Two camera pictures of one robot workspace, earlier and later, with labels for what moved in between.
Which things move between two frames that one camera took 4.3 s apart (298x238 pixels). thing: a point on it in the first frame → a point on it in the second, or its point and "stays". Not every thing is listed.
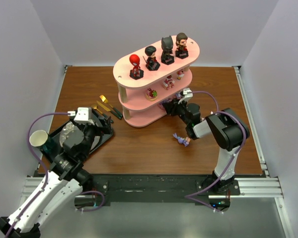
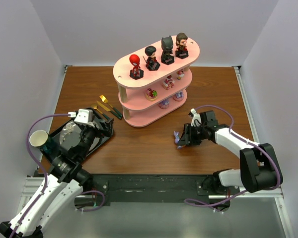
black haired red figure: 151,63 stays
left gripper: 101,121 stays
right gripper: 172,107 → 188,134
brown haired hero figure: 182,51 stays
